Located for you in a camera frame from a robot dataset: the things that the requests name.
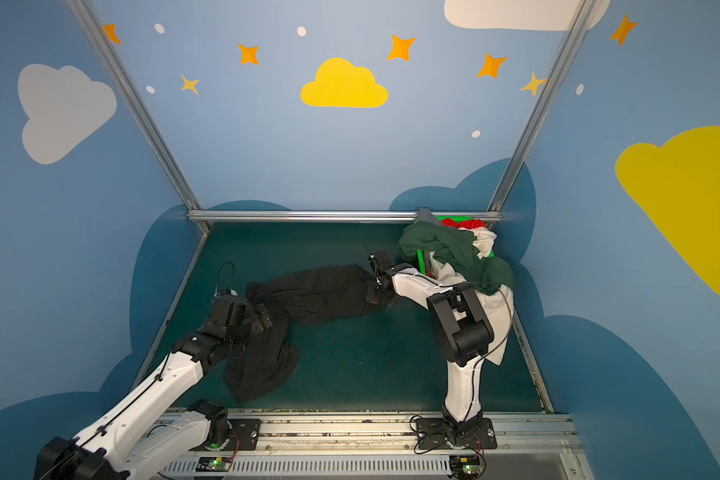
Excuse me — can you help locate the right rear aluminium post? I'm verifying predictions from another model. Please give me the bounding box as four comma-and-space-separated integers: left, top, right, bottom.
487, 0, 598, 219

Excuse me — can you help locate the grey t shirt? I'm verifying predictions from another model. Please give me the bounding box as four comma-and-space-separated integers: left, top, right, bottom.
415, 208, 443, 226

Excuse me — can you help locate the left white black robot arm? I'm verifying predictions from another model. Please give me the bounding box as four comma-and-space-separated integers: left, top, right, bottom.
34, 291, 273, 479

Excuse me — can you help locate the left green circuit board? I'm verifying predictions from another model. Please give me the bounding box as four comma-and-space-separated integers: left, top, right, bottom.
195, 457, 234, 473

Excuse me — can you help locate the white t shirt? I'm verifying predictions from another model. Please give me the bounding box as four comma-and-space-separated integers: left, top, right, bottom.
431, 260, 515, 366

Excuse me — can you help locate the right side floor rail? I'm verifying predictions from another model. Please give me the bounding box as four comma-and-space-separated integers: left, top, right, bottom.
512, 313, 555, 414

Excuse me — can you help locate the rear horizontal aluminium rail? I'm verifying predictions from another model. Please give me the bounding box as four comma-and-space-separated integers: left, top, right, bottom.
187, 209, 504, 224

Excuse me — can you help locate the black t shirt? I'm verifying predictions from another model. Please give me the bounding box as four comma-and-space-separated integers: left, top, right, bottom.
223, 264, 397, 404

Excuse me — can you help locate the dark green t shirt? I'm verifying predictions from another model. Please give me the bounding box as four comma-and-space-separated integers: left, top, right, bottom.
399, 221, 516, 295

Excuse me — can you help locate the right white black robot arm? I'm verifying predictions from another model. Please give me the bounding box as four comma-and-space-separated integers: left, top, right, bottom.
368, 250, 495, 447

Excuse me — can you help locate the front aluminium rail bed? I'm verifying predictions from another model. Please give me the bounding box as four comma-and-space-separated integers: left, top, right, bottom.
148, 410, 593, 479

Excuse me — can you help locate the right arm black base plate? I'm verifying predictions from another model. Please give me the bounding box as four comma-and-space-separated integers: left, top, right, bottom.
409, 415, 498, 453

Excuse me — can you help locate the floor rail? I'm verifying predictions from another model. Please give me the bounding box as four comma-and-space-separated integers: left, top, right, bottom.
512, 313, 555, 414
131, 224, 209, 391

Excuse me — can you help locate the left side floor rail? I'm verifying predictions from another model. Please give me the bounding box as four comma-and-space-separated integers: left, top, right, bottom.
131, 224, 209, 391

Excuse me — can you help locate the right green circuit board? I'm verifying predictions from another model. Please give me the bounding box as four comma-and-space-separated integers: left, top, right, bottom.
448, 455, 484, 480

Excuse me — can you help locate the green circuit board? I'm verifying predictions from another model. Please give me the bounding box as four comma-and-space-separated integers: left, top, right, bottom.
448, 455, 484, 480
195, 457, 234, 473

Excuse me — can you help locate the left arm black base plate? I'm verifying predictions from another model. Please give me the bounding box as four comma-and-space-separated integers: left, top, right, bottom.
193, 417, 261, 453

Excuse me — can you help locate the left rear aluminium post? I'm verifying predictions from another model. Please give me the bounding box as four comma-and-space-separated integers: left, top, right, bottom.
66, 0, 201, 210

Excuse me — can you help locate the aluminium post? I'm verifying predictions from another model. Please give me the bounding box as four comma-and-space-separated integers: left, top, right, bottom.
66, 0, 201, 210
487, 0, 598, 219

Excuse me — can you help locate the bright green plastic basket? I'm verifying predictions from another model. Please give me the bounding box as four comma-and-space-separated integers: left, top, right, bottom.
417, 214, 497, 278

